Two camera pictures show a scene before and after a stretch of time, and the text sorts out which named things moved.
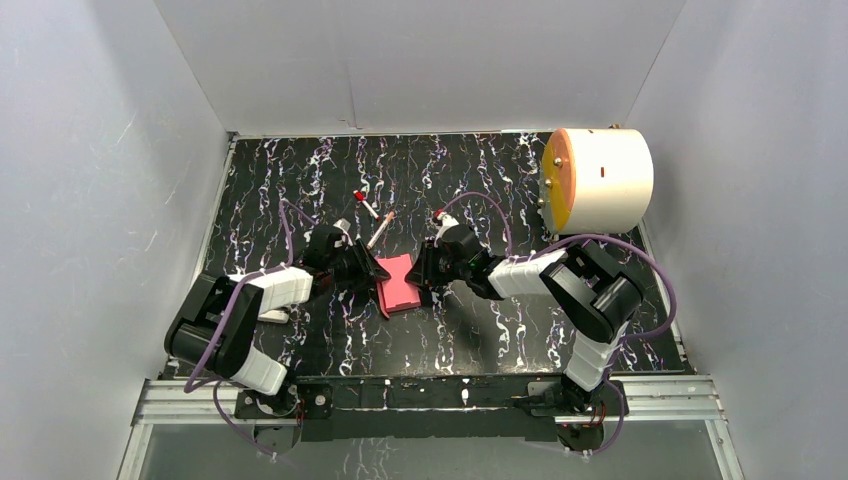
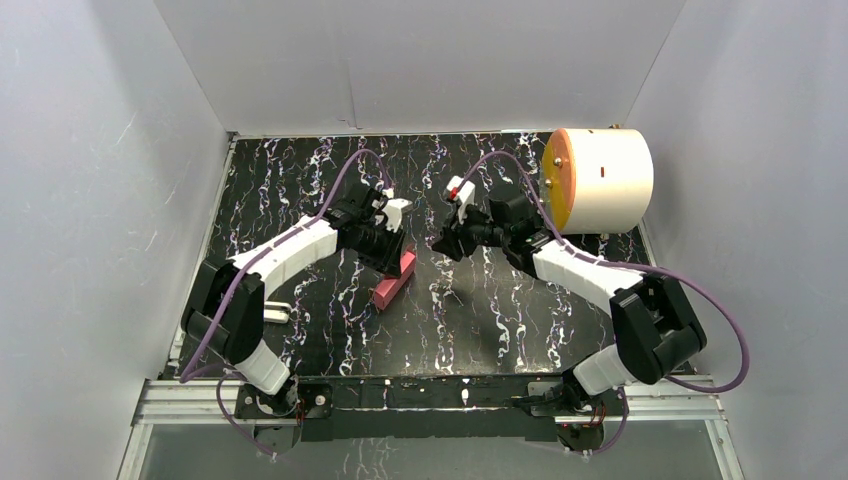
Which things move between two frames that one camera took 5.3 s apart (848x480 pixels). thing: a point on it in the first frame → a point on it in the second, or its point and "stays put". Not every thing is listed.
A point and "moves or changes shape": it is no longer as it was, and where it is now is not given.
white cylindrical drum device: x=595 y=181 stays put
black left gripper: x=354 y=266 → x=392 y=251
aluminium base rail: x=665 y=399 stays put
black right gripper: x=423 y=268 → x=454 y=231
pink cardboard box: x=394 y=293 moves or changes shape
